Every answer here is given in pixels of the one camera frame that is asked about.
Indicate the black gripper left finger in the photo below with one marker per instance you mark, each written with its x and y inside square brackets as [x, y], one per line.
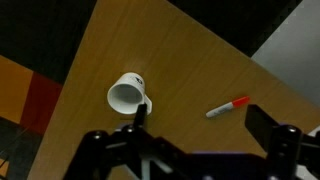
[140, 115]

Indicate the white ceramic mug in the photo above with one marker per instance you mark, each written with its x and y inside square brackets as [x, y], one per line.
[124, 95]

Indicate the red capped white marker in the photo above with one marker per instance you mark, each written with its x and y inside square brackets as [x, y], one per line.
[224, 108]

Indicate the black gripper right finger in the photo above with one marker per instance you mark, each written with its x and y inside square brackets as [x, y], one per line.
[260, 124]

